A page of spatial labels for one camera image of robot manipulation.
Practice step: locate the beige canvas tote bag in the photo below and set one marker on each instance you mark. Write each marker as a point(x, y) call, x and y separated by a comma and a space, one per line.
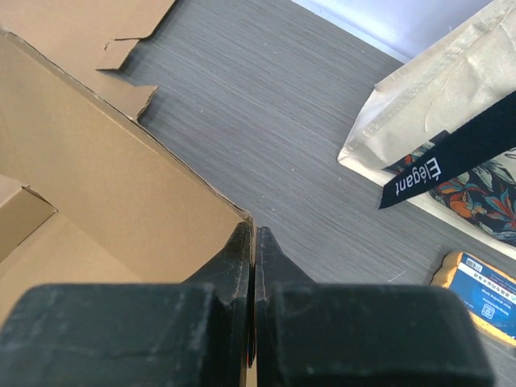
point(426, 100)

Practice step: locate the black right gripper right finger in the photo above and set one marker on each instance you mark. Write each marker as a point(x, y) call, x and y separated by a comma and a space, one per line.
point(315, 334)

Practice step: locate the brown cardboard box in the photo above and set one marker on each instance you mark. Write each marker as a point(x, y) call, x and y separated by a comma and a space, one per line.
point(125, 209)

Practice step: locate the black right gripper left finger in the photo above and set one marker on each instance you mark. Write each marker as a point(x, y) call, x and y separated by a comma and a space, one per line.
point(195, 333)

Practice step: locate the spare flat cardboard sheet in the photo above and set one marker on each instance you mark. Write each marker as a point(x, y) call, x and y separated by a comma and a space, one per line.
point(88, 39)

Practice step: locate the orange blue small box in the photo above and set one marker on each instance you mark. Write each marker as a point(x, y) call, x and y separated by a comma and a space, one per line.
point(487, 292)

